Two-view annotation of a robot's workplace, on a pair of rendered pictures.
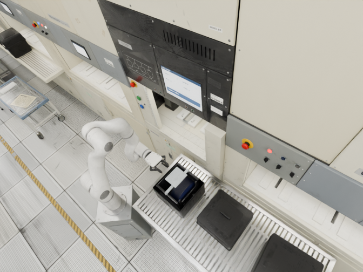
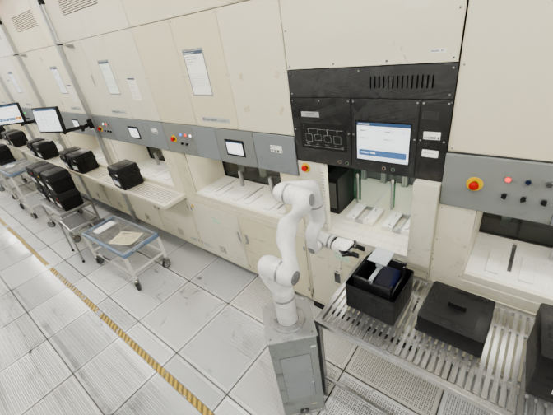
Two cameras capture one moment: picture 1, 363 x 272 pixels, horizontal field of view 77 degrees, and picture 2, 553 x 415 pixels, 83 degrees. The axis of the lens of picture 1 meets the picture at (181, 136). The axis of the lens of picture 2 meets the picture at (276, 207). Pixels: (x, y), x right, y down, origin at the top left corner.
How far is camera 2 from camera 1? 93 cm
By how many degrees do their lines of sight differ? 25
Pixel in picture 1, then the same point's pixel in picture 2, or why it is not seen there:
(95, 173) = (287, 243)
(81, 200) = (204, 364)
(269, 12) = (498, 16)
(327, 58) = not seen: outside the picture
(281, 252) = not seen: outside the picture
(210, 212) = (434, 306)
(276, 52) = (508, 50)
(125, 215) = (307, 331)
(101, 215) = (273, 335)
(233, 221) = (471, 312)
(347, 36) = not seen: outside the picture
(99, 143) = (304, 193)
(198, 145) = (385, 241)
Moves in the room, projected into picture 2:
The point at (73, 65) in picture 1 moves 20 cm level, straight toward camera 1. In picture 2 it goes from (200, 188) to (208, 193)
